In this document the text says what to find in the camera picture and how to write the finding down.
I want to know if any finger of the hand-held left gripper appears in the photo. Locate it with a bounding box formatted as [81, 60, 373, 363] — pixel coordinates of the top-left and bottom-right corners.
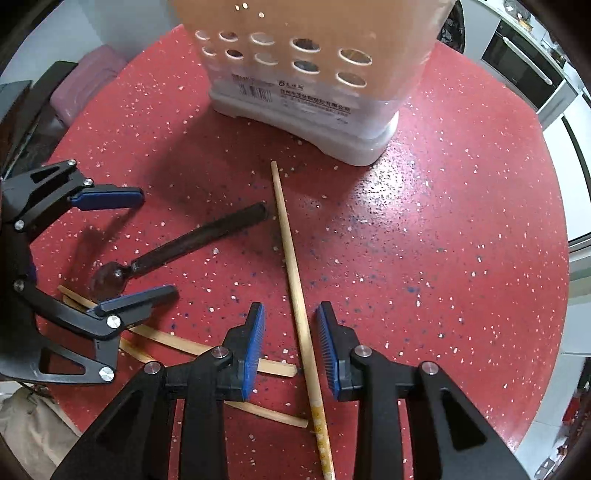
[0, 277, 179, 386]
[0, 159, 145, 232]

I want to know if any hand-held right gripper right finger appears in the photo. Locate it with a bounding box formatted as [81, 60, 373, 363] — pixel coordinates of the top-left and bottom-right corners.
[315, 301, 529, 480]

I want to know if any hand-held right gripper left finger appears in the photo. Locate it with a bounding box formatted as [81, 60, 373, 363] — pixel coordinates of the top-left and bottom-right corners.
[51, 302, 267, 480]

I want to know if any round tan wooden chopstick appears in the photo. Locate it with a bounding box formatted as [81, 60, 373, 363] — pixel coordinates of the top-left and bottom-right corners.
[270, 161, 337, 480]

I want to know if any black-handled metal spoon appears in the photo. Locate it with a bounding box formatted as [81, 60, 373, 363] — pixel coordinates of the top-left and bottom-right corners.
[91, 202, 269, 302]

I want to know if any beige perforated utensil holder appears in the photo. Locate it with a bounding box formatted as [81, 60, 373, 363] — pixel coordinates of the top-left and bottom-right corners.
[171, 0, 455, 166]

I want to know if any pink stool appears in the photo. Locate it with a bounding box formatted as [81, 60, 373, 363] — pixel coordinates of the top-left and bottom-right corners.
[50, 46, 128, 128]

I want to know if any beige cloth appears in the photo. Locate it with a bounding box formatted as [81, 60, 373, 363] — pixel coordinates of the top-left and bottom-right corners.
[0, 388, 85, 480]

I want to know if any white refrigerator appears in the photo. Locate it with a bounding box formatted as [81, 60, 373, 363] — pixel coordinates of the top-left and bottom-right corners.
[539, 104, 591, 252]

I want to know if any dark patterned jacket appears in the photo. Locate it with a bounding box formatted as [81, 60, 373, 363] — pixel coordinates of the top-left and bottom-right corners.
[436, 0, 465, 52]

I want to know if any black built-in oven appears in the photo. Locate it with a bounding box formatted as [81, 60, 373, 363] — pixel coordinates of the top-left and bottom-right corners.
[480, 16, 567, 112]

